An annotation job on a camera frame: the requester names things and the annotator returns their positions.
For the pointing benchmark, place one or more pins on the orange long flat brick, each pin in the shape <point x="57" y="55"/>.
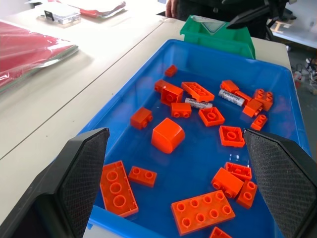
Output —
<point x="198" y="91"/>

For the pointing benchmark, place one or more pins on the orange square hollow brick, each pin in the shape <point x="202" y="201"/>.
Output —
<point x="231" y="136"/>
<point x="211" y="116"/>

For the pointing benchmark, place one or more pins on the orange long hollow brick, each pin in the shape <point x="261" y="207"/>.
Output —
<point x="117" y="189"/>

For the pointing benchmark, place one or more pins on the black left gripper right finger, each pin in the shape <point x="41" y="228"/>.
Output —
<point x="282" y="178"/>

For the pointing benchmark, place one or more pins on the bystander in dark clothing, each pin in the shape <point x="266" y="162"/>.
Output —
<point x="210" y="7"/>

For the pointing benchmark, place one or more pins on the clear plastic bag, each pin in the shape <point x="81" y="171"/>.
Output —
<point x="210" y="24"/>

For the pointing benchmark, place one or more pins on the large orange rounded block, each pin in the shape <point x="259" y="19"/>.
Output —
<point x="168" y="136"/>

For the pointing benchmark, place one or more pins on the white cylindrical battery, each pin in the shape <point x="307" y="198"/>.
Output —
<point x="231" y="97"/>
<point x="198" y="103"/>

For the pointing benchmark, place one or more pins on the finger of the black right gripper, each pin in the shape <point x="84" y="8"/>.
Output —
<point x="252" y="12"/>
<point x="247" y="21"/>

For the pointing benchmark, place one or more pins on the white flat box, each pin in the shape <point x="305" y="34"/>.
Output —
<point x="64" y="13"/>

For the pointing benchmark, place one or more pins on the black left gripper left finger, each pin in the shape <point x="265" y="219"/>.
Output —
<point x="74" y="178"/>

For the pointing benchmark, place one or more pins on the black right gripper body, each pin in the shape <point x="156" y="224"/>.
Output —
<point x="280" y="10"/>

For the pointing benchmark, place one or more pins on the orange four-stud brick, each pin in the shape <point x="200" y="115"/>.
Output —
<point x="263" y="98"/>

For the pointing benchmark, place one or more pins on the orange square toy brick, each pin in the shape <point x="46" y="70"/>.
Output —
<point x="171" y="94"/>

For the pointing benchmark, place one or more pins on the large orange eight-stud plate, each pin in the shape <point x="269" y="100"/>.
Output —
<point x="202" y="212"/>

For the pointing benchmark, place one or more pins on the red packages stack in plastic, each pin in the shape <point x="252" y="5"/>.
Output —
<point x="27" y="54"/>

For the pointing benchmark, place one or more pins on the red flat plastic package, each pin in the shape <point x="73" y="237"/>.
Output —
<point x="101" y="8"/>

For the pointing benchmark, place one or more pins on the bystander bare hand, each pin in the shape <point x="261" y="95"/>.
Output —
<point x="171" y="8"/>

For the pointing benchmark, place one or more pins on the orange two-stud flat brick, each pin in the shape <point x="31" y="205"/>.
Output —
<point x="142" y="176"/>

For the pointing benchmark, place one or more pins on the green plastic bin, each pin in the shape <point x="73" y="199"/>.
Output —
<point x="223" y="41"/>

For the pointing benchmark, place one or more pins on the blue plastic bin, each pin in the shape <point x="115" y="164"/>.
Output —
<point x="193" y="158"/>

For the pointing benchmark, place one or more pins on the small orange two-stud brick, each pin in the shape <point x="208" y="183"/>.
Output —
<point x="171" y="71"/>
<point x="259" y="122"/>

